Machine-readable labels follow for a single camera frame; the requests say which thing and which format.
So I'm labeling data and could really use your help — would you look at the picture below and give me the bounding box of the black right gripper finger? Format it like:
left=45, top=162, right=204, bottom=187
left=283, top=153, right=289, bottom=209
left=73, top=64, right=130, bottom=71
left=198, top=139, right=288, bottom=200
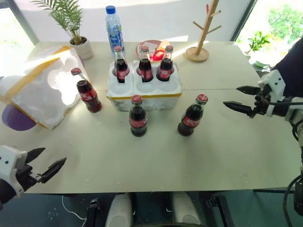
left=236, top=86, right=261, bottom=96
left=223, top=101, right=257, bottom=118

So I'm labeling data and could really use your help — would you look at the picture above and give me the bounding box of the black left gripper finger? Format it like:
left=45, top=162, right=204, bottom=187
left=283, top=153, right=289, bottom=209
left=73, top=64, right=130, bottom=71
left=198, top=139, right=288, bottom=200
left=25, top=148, right=46, bottom=164
left=36, top=157, right=67, bottom=183

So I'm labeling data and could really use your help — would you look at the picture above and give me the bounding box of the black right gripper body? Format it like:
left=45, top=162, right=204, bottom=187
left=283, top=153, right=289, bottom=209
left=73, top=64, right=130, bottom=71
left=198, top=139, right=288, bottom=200
left=254, top=84, right=273, bottom=116

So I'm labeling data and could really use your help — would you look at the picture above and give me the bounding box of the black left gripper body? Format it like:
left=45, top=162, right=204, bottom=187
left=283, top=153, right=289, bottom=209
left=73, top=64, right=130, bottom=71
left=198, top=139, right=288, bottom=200
left=14, top=163, right=40, bottom=192

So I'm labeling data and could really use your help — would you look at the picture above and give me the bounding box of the glass cola bottle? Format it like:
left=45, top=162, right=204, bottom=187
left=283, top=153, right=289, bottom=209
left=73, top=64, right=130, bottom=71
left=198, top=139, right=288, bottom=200
left=113, top=45, right=130, bottom=84
left=129, top=95, right=148, bottom=138
left=138, top=45, right=154, bottom=83
left=71, top=67, right=103, bottom=114
left=156, top=45, right=176, bottom=82
left=177, top=94, right=209, bottom=138

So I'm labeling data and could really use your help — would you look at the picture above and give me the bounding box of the white foam lid yellow tape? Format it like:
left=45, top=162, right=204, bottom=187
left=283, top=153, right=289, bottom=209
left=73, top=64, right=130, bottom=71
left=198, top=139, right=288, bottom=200
left=0, top=46, right=89, bottom=131

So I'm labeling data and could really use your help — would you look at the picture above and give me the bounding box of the white foam bottle crate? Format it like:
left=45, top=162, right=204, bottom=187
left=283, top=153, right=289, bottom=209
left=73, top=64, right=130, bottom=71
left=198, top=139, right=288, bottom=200
left=106, top=59, right=183, bottom=112

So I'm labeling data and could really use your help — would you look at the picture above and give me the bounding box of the purple round plate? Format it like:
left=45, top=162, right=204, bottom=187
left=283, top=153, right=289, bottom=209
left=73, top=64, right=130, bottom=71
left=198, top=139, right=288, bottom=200
left=1, top=104, right=37, bottom=131

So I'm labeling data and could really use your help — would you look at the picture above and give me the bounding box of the small green leafy plant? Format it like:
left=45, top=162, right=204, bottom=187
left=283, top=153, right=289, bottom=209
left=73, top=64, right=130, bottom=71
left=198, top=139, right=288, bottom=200
left=247, top=30, right=271, bottom=54

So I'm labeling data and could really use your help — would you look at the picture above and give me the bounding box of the dark clothed bystander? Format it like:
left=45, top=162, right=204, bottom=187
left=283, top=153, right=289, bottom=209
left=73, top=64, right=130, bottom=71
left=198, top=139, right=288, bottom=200
left=272, top=37, right=303, bottom=100

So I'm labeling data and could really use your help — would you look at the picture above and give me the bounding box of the wooden mug tree stand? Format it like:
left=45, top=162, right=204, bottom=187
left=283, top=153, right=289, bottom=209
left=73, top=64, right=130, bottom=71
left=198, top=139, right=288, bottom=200
left=184, top=0, right=222, bottom=63

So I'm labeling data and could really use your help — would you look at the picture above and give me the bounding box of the white rounded robot leg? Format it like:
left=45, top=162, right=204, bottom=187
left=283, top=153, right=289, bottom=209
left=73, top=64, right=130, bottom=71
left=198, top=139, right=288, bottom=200
left=105, top=192, right=132, bottom=227
left=171, top=192, right=202, bottom=227

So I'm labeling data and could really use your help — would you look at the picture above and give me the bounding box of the red toy food piece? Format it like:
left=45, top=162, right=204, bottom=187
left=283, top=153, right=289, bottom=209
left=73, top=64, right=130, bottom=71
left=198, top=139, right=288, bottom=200
left=152, top=48, right=166, bottom=62

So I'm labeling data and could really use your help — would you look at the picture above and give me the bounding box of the red round plate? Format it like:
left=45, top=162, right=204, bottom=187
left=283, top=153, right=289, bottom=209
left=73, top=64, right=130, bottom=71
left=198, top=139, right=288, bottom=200
left=135, top=39, right=175, bottom=63

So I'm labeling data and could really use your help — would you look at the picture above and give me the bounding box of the potted palm in white pot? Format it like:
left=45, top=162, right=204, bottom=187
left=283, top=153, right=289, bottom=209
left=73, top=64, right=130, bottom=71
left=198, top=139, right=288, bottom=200
left=30, top=0, right=94, bottom=61

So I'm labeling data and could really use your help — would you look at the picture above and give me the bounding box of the blue-capped plastic water bottle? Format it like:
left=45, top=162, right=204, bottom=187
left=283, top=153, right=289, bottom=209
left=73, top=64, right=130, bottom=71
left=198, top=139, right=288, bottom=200
left=105, top=5, right=125, bottom=58

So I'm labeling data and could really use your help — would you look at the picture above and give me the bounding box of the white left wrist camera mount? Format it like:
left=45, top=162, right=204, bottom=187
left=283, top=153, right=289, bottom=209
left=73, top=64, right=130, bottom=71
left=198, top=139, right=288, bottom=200
left=0, top=145, right=28, bottom=198

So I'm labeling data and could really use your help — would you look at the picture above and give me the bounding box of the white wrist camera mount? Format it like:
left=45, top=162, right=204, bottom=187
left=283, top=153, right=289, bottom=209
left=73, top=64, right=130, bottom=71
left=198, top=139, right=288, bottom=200
left=0, top=145, right=28, bottom=198
left=257, top=69, right=286, bottom=118

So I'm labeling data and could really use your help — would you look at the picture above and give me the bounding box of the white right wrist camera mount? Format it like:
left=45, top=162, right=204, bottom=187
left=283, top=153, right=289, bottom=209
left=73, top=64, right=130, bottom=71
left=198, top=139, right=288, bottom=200
left=257, top=69, right=286, bottom=118

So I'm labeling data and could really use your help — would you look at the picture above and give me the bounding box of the thin white floor cable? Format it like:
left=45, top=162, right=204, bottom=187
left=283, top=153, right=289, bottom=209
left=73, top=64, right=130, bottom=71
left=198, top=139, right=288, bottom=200
left=62, top=195, right=87, bottom=224

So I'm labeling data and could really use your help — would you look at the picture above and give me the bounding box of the black table leg bracket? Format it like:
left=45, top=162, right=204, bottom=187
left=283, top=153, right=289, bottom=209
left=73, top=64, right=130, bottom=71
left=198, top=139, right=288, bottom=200
left=86, top=198, right=101, bottom=227
left=205, top=196, right=228, bottom=227

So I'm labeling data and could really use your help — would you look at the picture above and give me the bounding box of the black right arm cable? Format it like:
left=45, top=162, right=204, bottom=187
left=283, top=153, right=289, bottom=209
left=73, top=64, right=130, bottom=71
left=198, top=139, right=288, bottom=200
left=269, top=100, right=303, bottom=219

